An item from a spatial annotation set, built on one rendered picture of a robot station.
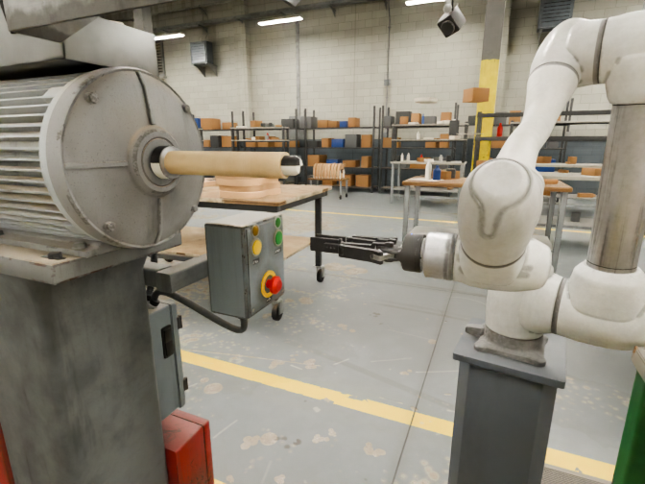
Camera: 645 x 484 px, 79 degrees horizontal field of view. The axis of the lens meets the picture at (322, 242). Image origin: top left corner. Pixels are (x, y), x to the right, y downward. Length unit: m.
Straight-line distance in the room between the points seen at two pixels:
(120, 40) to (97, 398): 0.59
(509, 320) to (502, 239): 0.61
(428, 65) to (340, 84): 2.54
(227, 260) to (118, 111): 0.36
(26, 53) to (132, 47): 0.13
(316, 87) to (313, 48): 1.10
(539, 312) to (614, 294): 0.17
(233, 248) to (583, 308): 0.84
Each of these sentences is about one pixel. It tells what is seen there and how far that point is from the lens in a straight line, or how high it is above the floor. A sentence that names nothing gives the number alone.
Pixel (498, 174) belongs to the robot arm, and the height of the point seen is 1.24.
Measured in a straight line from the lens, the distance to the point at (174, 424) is 1.10.
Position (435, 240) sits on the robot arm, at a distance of 0.74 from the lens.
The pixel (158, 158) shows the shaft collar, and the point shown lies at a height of 1.26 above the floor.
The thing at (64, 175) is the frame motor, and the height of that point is 1.24.
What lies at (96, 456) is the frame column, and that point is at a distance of 0.89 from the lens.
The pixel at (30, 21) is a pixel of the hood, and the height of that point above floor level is 1.39.
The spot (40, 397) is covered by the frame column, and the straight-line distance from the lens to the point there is 0.83.
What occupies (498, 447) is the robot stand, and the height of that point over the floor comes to 0.44.
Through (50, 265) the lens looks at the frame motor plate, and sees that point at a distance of 0.63.
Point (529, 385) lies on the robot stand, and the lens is 1.22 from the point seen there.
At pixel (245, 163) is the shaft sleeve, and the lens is 0.50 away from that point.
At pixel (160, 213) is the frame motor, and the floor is 1.18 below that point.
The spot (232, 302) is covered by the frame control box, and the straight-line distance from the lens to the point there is 0.84.
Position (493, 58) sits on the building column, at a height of 2.60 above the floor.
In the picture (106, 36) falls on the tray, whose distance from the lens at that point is 0.66.
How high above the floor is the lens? 1.28
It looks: 14 degrees down
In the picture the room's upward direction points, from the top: straight up
